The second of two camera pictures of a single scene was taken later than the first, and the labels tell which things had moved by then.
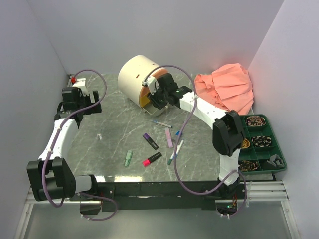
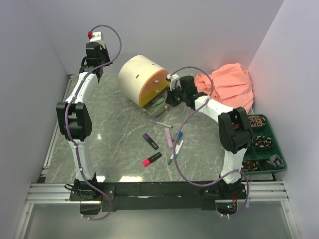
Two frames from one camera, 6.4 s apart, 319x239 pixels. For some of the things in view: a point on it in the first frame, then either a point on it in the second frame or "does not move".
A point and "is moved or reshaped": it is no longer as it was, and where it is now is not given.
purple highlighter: x=150 y=141 does not move
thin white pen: x=162 y=124 does not move
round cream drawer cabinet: x=132 y=72 does not move
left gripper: x=95 y=109 to x=104 y=50
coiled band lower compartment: x=246 y=166 does not move
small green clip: x=128 y=158 is moved or reshaped
